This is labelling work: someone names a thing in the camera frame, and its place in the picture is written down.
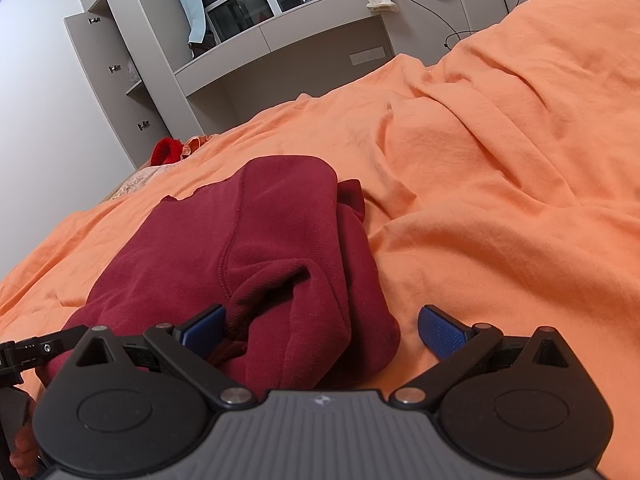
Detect maroon sweatshirt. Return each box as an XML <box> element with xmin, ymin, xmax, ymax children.
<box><xmin>47</xmin><ymin>155</ymin><xmax>402</xmax><ymax>393</ymax></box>

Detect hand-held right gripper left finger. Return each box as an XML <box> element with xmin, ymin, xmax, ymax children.
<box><xmin>74</xmin><ymin>303</ymin><xmax>257</xmax><ymax>411</ymax></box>

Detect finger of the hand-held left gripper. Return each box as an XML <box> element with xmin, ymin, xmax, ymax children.
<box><xmin>0</xmin><ymin>324</ymin><xmax>89</xmax><ymax>375</ymax></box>

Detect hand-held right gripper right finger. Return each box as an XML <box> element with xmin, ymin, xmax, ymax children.
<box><xmin>388</xmin><ymin>304</ymin><xmax>577</xmax><ymax>409</ymax></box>

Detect red plush toy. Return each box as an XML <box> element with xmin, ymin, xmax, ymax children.
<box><xmin>150</xmin><ymin>137</ymin><xmax>185</xmax><ymax>166</ymax></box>

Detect black cable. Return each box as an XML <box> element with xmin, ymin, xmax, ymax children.
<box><xmin>380</xmin><ymin>0</ymin><xmax>541</xmax><ymax>51</ymax></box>

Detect white printed pillow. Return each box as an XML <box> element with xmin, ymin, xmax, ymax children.
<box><xmin>112</xmin><ymin>132</ymin><xmax>218</xmax><ymax>201</ymax></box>

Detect grey tall cabinet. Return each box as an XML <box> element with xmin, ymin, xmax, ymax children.
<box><xmin>64</xmin><ymin>0</ymin><xmax>211</xmax><ymax>171</ymax></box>

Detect orange blanket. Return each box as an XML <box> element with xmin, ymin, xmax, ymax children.
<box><xmin>0</xmin><ymin>0</ymin><xmax>640</xmax><ymax>480</ymax></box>

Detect light blue curtain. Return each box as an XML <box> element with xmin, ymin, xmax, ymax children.
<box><xmin>162</xmin><ymin>0</ymin><xmax>211</xmax><ymax>45</ymax></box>

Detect white wall socket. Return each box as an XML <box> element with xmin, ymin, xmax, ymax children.
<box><xmin>350</xmin><ymin>47</ymin><xmax>387</xmax><ymax>65</ymax></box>

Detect person's left hand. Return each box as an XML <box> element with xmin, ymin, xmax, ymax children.
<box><xmin>12</xmin><ymin>427</ymin><xmax>42</xmax><ymax>477</ymax></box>

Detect grey window sill desk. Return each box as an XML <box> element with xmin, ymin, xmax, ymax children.
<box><xmin>172</xmin><ymin>0</ymin><xmax>546</xmax><ymax>126</ymax></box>

